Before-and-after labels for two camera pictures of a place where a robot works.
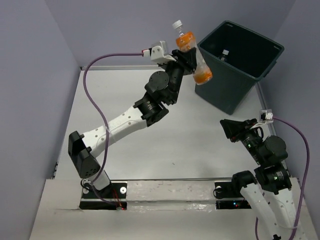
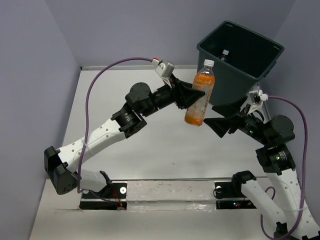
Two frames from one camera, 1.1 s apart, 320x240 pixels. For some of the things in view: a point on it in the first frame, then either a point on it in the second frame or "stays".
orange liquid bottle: (203, 72) -> (204, 79)
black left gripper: (186, 60) -> (183, 97)
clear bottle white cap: (225, 52) stays
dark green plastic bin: (237, 58) stays
